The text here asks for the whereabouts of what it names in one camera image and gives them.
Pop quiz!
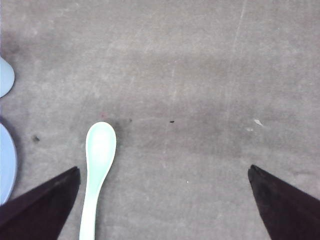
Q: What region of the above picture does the mint green plastic spoon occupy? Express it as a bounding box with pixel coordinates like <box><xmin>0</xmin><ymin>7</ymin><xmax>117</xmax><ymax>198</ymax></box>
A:
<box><xmin>79</xmin><ymin>121</ymin><xmax>117</xmax><ymax>240</ymax></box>

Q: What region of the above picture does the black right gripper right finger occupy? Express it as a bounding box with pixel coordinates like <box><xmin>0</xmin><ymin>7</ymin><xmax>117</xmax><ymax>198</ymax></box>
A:
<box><xmin>247</xmin><ymin>164</ymin><xmax>320</xmax><ymax>240</ymax></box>

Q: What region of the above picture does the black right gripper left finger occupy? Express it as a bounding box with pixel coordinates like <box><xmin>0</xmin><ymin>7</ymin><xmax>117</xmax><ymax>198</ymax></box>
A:
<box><xmin>0</xmin><ymin>166</ymin><xmax>81</xmax><ymax>240</ymax></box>

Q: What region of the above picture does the blue plastic plate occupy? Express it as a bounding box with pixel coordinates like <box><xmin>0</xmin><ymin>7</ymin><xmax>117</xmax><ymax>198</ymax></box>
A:
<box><xmin>0</xmin><ymin>124</ymin><xmax>18</xmax><ymax>205</ymax></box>

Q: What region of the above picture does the light blue plastic cup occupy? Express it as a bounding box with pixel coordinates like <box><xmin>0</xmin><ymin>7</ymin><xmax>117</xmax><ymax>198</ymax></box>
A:
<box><xmin>0</xmin><ymin>57</ymin><xmax>15</xmax><ymax>98</ymax></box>

